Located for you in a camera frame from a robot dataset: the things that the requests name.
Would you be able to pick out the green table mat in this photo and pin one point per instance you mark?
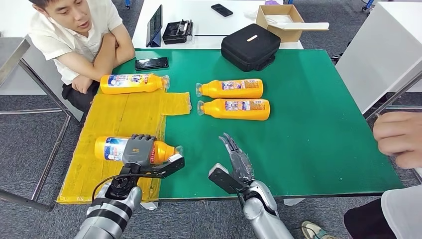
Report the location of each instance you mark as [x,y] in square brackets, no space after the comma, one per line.
[313,115]

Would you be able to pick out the clear plastic wrap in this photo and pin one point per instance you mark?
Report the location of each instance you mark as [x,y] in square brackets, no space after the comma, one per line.
[253,15]

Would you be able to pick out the steel table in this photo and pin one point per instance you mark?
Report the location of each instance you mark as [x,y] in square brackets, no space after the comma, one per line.
[10,56]

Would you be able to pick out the brown cardboard box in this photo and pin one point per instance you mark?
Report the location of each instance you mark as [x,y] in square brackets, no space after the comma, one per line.
[284,36]

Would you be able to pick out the person's left forearm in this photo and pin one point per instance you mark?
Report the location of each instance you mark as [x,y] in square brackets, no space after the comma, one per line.
[115,67]

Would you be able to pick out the person's hand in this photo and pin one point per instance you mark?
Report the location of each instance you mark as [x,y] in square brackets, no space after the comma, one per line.
[402,138]

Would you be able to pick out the purple object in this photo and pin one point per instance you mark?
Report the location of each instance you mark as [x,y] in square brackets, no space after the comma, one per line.
[271,2]

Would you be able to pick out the person's right hand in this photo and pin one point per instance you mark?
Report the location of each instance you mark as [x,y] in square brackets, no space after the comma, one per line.
[109,39]

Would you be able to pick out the black plastic tray device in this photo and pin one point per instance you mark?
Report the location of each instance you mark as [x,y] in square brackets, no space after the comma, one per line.
[175,35]

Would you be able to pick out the white table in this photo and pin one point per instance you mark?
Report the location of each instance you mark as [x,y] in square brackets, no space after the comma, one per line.
[379,49]
[10,13]
[204,23]

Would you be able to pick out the black smartphone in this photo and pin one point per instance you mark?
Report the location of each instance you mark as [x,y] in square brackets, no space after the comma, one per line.
[222,10]
[152,64]

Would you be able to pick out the white plastic bag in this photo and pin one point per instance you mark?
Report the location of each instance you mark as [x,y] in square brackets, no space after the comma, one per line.
[279,19]

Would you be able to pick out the white table leg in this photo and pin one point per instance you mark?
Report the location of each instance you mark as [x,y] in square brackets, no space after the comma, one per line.
[295,202]
[150,205]

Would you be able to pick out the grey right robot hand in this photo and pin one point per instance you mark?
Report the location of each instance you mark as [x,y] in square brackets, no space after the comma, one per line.
[242,165]

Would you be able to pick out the black zip carry case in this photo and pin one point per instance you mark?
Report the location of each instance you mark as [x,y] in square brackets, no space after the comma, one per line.
[249,49]

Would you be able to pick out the steel table leg frame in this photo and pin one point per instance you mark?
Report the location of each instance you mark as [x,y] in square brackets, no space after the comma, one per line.
[392,96]

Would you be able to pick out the person's left hand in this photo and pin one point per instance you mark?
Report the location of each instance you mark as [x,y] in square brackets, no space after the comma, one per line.
[81,85]

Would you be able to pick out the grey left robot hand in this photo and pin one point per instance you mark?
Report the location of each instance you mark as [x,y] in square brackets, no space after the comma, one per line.
[138,151]

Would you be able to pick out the white foam board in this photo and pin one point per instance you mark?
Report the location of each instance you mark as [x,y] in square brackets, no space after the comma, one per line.
[308,26]

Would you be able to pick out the dark tablet with stand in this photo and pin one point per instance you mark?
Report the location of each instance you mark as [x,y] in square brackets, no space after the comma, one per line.
[154,27]

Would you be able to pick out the person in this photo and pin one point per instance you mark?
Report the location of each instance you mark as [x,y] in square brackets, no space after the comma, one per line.
[402,214]
[66,36]

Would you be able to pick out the black chair base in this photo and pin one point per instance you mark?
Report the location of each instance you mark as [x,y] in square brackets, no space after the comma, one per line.
[337,58]

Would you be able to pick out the orange detergent bottle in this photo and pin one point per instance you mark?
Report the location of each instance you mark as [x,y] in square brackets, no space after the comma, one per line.
[132,89]
[165,154]
[237,115]
[230,94]

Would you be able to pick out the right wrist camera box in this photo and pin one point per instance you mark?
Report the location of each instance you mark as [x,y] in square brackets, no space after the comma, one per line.
[224,179]

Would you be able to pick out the yellow taped cardboard sheet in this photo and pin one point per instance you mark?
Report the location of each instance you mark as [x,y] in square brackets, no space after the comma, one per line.
[108,118]

